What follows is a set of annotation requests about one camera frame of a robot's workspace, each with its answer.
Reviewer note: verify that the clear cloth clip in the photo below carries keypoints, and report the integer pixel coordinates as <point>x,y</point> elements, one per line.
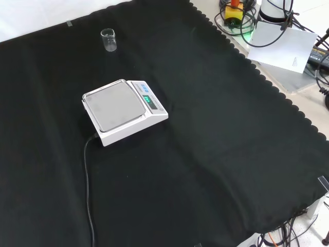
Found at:
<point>69,23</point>
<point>324,182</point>

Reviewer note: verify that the small clear glass beaker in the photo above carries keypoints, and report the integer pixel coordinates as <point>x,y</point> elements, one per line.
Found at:
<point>109,41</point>

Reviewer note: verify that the yellow stop button box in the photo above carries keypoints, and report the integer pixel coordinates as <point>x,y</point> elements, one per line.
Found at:
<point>233,15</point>

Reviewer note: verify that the grey metal base plate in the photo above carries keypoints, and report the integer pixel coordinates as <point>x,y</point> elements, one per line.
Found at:
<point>290,79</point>

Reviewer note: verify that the black scalloped bench cloth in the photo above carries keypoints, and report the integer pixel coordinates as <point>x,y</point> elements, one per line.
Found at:
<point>205,128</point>

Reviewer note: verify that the black power adapter brick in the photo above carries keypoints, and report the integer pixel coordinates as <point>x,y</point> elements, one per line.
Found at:
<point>318,57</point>

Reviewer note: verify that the white electronic balance steel pan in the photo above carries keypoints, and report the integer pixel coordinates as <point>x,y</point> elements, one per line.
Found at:
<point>154,119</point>

